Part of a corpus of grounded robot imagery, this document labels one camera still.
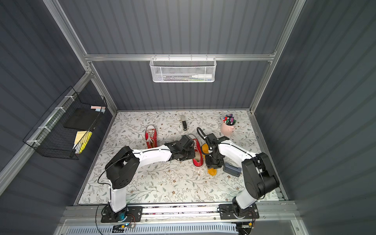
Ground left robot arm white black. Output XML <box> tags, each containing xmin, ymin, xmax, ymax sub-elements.
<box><xmin>105</xmin><ymin>135</ymin><xmax>195</xmax><ymax>212</ymax></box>

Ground red canvas sneaker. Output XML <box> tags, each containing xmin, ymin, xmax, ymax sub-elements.
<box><xmin>145</xmin><ymin>125</ymin><xmax>158</xmax><ymax>149</ymax></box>
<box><xmin>189</xmin><ymin>134</ymin><xmax>204</xmax><ymax>167</ymax></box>

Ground pink sticky notes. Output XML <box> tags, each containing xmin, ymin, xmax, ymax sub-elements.
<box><xmin>91</xmin><ymin>106</ymin><xmax>106</xmax><ymax>113</ymax></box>

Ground aluminium mounting rail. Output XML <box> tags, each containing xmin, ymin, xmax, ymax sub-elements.
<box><xmin>61</xmin><ymin>201</ymin><xmax>297</xmax><ymax>224</ymax></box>

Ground yellow notepad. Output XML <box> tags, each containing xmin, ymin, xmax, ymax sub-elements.
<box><xmin>73</xmin><ymin>131</ymin><xmax>93</xmax><ymax>154</ymax></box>

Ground pink pen cup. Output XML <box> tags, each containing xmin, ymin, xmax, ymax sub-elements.
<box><xmin>220</xmin><ymin>122</ymin><xmax>235</xmax><ymax>138</ymax></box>

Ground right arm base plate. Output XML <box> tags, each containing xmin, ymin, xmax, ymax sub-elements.
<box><xmin>217</xmin><ymin>204</ymin><xmax>259</xmax><ymax>220</ymax></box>

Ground grey rectangular box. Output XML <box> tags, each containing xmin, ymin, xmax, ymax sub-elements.
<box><xmin>223</xmin><ymin>163</ymin><xmax>242</xmax><ymax>177</ymax></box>

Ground white wire mesh basket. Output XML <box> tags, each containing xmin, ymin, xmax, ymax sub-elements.
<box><xmin>149</xmin><ymin>58</ymin><xmax>217</xmax><ymax>83</ymax></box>

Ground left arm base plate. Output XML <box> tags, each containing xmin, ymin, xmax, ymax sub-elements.
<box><xmin>101</xmin><ymin>205</ymin><xmax>143</xmax><ymax>223</ymax></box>

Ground yellow fleece insole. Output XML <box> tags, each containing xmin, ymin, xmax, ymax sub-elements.
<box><xmin>201</xmin><ymin>144</ymin><xmax>217</xmax><ymax>176</ymax></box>

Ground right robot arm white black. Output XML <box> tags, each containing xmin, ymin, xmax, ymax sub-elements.
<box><xmin>202</xmin><ymin>134</ymin><xmax>280</xmax><ymax>218</ymax></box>

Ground black notebook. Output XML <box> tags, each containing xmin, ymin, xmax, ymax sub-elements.
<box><xmin>63</xmin><ymin>108</ymin><xmax>103</xmax><ymax>131</ymax></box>

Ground black wire wall basket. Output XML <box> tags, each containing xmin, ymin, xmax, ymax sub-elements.
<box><xmin>23</xmin><ymin>89</ymin><xmax>107</xmax><ymax>160</ymax></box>

